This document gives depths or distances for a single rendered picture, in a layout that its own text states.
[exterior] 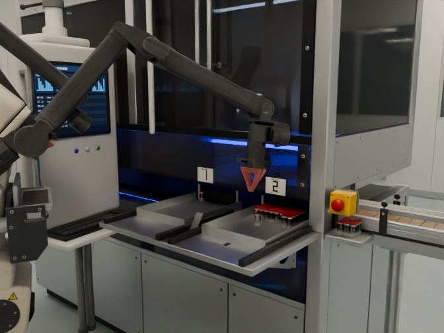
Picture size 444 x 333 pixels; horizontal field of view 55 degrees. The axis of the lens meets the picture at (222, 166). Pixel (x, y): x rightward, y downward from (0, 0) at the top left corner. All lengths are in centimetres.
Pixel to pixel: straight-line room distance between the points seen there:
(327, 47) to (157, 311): 146
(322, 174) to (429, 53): 473
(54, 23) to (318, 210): 129
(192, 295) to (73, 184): 72
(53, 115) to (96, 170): 89
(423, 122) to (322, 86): 469
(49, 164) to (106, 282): 90
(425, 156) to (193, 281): 460
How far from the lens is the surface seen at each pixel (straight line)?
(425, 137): 609
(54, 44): 188
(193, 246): 136
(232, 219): 159
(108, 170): 206
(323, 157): 145
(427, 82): 607
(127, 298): 238
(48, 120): 114
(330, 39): 144
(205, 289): 192
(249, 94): 126
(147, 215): 165
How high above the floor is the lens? 135
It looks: 10 degrees down
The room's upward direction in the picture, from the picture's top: straight up
